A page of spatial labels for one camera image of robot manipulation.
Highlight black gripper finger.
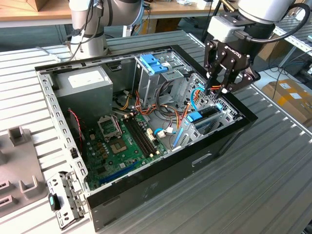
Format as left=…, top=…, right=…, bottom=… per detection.
left=204, top=40, right=224, bottom=95
left=220, top=59, right=260, bottom=94

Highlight orange red power wire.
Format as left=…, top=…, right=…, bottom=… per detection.
left=176, top=84, right=222, bottom=130

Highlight light blue data wire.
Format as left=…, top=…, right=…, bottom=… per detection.
left=190, top=83, right=208, bottom=112

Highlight hard disk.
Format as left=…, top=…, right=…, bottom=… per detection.
left=172, top=103, right=224, bottom=149

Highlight grey metal disk bay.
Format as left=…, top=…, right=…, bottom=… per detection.
left=170, top=105, right=244, bottom=152

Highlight large brown cardboard box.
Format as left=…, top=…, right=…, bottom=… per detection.
left=257, top=36, right=292, bottom=61

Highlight black tripod stand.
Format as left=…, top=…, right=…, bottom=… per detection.
left=201, top=0, right=224, bottom=51

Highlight cardboard box white labels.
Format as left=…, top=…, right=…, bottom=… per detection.
left=261, top=78, right=312, bottom=128

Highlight small brown cardboard box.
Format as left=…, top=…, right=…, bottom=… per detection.
left=146, top=18, right=182, bottom=35

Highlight long wooden desk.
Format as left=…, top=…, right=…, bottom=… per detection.
left=0, top=0, right=292, bottom=47

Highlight grey drive cage blue latch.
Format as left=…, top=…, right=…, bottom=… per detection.
left=133, top=54, right=194, bottom=111

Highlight metal slat side table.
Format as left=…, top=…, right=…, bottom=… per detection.
left=273, top=16, right=312, bottom=71

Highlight black RAM slot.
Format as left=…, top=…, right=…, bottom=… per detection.
left=128, top=116, right=157, bottom=155
left=122, top=117, right=151, bottom=158

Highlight CPU socket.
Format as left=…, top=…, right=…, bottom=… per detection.
left=108, top=138, right=128, bottom=155

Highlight metal socket cover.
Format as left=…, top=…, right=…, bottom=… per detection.
left=97, top=116, right=122, bottom=141

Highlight grey power supply unit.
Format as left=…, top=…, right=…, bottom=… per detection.
left=54, top=65, right=114, bottom=122

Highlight open black PC case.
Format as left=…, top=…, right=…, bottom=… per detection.
left=35, top=44, right=258, bottom=232

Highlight blue expansion slot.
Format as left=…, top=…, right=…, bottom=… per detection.
left=98, top=160, right=140, bottom=185

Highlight green motherboard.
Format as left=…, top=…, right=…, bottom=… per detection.
left=84, top=111, right=169, bottom=192

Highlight wooden box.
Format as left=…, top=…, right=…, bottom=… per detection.
left=25, top=0, right=47, bottom=12

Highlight grey parts rack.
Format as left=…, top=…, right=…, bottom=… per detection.
left=0, top=125, right=49, bottom=218

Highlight black camera cable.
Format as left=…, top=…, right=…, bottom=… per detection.
left=234, top=3, right=312, bottom=44

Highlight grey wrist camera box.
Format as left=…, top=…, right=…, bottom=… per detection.
left=207, top=16, right=245, bottom=44

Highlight black wire bundle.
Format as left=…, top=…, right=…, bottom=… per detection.
left=156, top=80, right=176, bottom=115

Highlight orange red wire bundle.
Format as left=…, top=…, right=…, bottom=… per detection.
left=134, top=89, right=161, bottom=117

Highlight yellow wire white plug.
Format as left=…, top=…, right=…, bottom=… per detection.
left=116, top=89, right=134, bottom=111

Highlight thin blue wire white plug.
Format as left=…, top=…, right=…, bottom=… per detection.
left=153, top=127, right=176, bottom=140

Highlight thin wire locking lever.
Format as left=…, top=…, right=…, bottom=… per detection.
left=115, top=118, right=123, bottom=139

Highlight black arm cable harness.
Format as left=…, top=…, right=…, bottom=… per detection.
left=36, top=0, right=105, bottom=61

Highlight black case fan red wire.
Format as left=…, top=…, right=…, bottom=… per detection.
left=66, top=108, right=86, bottom=159

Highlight metal card retention bracket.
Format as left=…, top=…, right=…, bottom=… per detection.
left=46, top=170, right=90, bottom=231

